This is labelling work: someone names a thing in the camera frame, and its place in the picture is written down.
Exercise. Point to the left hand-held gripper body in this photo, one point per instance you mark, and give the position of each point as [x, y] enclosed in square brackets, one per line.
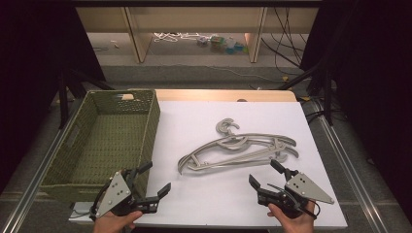
[116, 194]

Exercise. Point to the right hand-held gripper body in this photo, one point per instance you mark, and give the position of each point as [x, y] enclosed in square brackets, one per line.
[302, 187]

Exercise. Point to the green woven basket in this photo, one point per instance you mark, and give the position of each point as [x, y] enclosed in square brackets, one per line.
[110, 136]

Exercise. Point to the person's left hand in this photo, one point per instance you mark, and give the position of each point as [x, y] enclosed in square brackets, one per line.
[111, 225]

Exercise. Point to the person's right hand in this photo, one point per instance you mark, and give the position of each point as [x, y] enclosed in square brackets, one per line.
[298, 226]

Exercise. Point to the white table sheet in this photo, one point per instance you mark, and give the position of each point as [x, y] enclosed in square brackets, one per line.
[200, 200]

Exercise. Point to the black metal stand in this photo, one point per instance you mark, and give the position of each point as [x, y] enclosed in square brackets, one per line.
[63, 103]
[327, 103]

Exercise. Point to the wooden table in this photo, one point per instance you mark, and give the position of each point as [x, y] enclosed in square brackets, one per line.
[210, 95]

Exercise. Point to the wooden shelf unit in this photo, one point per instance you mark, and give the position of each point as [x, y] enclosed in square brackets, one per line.
[139, 45]

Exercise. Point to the colourful plastic toys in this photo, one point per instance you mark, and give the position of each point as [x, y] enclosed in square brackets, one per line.
[217, 43]

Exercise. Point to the black curtain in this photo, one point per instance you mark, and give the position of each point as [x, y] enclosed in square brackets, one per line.
[32, 48]
[372, 64]

